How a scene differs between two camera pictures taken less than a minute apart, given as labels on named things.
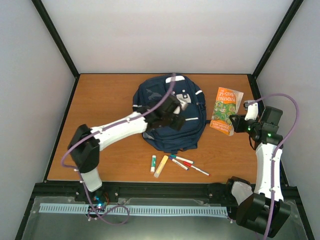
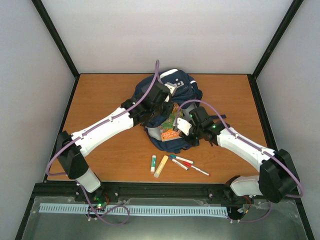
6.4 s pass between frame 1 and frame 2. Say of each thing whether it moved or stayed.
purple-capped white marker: stayed
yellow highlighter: stayed
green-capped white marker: stayed
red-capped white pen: stayed
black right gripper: moved
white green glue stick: stayed
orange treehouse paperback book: moved
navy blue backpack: moved
